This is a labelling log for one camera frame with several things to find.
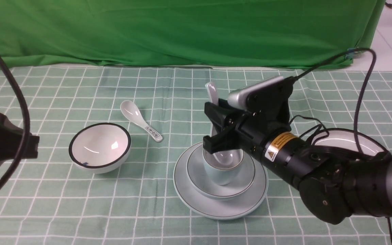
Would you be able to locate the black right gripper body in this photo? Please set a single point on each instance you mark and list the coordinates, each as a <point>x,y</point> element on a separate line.
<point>266,121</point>

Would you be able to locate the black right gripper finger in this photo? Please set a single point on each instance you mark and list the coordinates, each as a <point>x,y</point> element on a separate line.
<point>228,139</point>
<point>222,114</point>

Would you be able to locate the plain white spoon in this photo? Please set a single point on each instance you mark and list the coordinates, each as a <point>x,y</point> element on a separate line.
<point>212,92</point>

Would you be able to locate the pale blue cup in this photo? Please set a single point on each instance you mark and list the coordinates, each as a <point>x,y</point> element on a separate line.
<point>222,167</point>

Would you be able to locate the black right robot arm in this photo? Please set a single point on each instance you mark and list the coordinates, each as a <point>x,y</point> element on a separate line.
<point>333,183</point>

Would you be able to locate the pale blue plate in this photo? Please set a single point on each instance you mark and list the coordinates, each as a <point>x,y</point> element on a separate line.
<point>219,209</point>

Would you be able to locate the cartoon plate black rim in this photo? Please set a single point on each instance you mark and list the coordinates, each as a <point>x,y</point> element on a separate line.
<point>344,138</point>

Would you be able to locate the green backdrop cloth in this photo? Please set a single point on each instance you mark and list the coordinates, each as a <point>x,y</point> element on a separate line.
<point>231,33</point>

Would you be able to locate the white spoon with print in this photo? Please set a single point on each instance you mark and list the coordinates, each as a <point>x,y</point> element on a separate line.
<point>131,112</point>

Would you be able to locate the blue clip on backdrop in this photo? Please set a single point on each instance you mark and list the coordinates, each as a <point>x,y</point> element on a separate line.
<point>350,53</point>

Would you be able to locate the green checked tablecloth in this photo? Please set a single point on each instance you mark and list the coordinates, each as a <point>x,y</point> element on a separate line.
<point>50,201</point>

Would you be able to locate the white bowl black rim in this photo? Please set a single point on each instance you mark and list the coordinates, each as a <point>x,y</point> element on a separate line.
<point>100,148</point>

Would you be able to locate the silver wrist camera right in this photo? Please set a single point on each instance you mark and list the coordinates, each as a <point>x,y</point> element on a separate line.
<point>238,98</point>

